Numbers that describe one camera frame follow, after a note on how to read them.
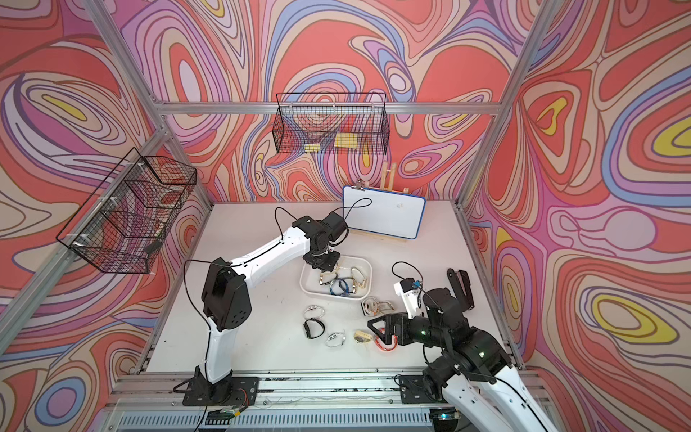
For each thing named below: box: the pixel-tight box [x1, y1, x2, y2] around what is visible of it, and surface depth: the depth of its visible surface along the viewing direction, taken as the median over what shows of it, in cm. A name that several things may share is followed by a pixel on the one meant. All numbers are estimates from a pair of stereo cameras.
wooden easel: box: [349, 161, 411, 243], surface depth 92 cm
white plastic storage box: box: [299, 254, 374, 301], surface depth 95 cm
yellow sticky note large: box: [333, 132, 359, 149], surface depth 92 cm
